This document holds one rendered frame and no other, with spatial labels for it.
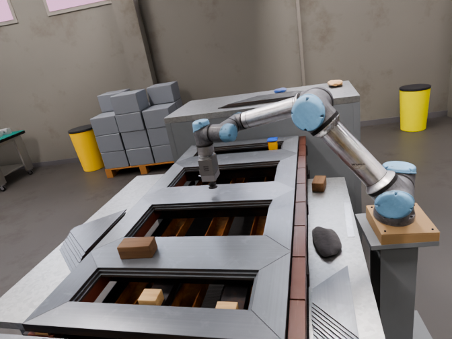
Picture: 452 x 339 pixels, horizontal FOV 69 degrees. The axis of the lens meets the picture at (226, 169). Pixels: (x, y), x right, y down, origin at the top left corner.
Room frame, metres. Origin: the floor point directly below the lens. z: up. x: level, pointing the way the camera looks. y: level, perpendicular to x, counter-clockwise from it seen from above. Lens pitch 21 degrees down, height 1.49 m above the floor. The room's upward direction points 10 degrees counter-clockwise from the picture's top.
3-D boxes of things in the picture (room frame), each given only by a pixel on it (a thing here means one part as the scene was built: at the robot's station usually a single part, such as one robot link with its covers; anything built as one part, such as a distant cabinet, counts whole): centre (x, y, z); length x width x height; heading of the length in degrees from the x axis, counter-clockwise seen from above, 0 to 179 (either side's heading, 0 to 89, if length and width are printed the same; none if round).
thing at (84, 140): (4.87, 1.99, 0.32); 0.40 x 0.40 x 0.64
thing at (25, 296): (1.46, 0.64, 0.74); 1.20 x 0.26 x 0.03; 164
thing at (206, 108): (2.43, -0.34, 1.03); 1.30 x 0.60 x 0.04; 74
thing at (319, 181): (1.57, -0.48, 0.71); 0.10 x 0.06 x 0.05; 153
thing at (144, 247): (1.00, 0.35, 0.87); 0.12 x 0.06 x 0.05; 78
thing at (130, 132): (4.54, 1.04, 0.53); 1.08 x 0.72 x 1.07; 80
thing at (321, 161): (2.16, -0.26, 0.51); 1.30 x 0.04 x 1.01; 74
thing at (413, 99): (4.10, -2.54, 0.28); 0.36 x 0.35 x 0.55; 80
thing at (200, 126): (1.39, 0.07, 1.13); 0.09 x 0.08 x 0.11; 58
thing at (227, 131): (1.35, -0.02, 1.13); 0.11 x 0.11 x 0.08; 58
